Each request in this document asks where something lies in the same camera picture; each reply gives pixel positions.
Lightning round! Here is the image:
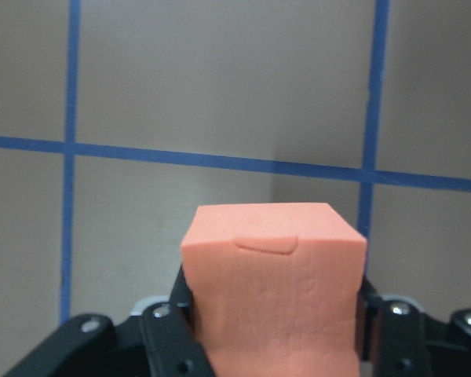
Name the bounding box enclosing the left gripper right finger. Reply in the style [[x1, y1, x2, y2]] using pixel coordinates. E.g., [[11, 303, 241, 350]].
[[355, 278, 471, 376]]

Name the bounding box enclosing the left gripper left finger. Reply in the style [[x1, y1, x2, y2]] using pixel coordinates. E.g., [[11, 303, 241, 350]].
[[6, 271, 215, 376]]

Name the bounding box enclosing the orange foam cube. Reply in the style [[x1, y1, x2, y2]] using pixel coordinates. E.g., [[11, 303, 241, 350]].
[[181, 203, 367, 376]]

